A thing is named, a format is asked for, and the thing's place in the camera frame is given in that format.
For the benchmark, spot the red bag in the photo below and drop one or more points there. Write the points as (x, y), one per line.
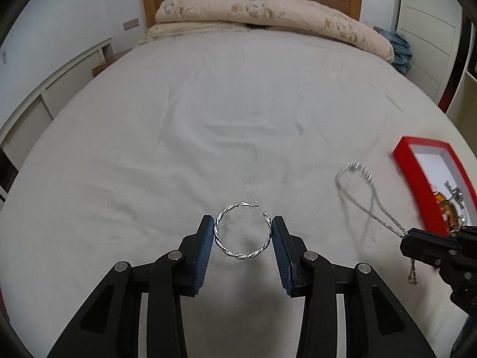
(446, 100)

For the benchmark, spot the beige pillow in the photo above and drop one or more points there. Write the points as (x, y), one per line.
(175, 30)

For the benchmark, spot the white low cabinet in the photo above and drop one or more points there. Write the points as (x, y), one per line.
(48, 93)

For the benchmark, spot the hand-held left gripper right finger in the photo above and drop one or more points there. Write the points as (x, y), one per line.
(280, 253)

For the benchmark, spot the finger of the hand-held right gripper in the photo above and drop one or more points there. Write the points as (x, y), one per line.
(467, 236)
(428, 248)

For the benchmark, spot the red jewelry box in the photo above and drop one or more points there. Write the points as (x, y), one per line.
(413, 171)

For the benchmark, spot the amber bangle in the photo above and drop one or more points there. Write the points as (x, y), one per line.
(439, 198)

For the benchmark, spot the twisted silver hoop earring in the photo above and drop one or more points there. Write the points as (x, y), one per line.
(217, 236)

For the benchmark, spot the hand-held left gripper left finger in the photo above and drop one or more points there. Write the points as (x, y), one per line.
(205, 253)

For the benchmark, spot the wooden nightstand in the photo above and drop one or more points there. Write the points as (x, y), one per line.
(106, 65)

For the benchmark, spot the beige floral duvet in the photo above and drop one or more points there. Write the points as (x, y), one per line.
(261, 7)

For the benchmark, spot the open white wardrobe shelves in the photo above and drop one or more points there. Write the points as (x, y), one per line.
(465, 93)

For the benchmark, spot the white wardrobe door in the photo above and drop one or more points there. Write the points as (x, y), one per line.
(428, 26)

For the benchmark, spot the wall socket plate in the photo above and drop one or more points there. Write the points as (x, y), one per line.
(130, 24)

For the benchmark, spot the blue crumpled clothes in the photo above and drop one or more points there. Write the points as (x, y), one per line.
(400, 52)

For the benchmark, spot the grey bed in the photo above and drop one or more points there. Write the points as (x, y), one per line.
(223, 100)

